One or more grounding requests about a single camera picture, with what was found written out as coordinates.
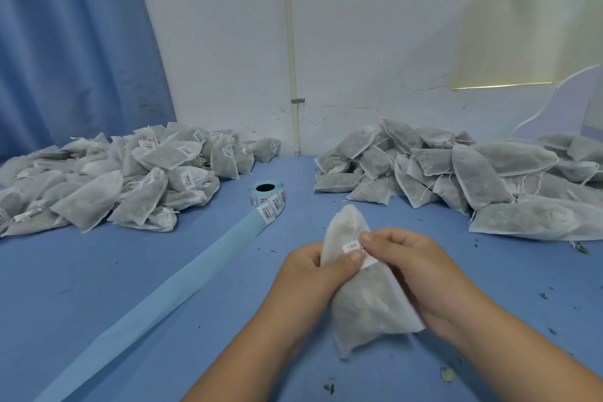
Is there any person's right hand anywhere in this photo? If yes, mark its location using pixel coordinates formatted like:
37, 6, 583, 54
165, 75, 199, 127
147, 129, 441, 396
358, 228, 493, 342

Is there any person's left hand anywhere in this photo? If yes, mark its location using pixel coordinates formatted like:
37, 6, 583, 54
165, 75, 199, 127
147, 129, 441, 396
259, 241, 367, 346

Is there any white sachet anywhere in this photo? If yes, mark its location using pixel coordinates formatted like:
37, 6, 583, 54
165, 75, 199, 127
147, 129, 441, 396
319, 204, 426, 361

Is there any white peeled label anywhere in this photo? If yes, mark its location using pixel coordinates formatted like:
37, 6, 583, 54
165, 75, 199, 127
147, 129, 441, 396
341, 237, 380, 272

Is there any pile of unlabelled herb bags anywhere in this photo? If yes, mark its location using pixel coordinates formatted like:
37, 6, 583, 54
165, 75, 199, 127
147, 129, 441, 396
313, 117, 603, 244

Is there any blue label roll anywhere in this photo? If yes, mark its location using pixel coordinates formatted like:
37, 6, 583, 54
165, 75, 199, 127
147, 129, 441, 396
33, 180, 288, 402

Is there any pile of labelled herb bags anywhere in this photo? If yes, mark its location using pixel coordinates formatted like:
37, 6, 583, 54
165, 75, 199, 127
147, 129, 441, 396
0, 122, 283, 239

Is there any white curved board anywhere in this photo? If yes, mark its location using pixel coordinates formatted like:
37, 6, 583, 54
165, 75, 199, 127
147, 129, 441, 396
513, 64, 603, 142

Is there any blue curtain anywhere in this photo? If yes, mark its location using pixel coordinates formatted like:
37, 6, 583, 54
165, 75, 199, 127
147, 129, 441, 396
0, 0, 177, 161

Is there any white wall pipe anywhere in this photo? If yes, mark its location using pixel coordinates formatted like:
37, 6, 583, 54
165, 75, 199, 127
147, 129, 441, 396
280, 0, 303, 156

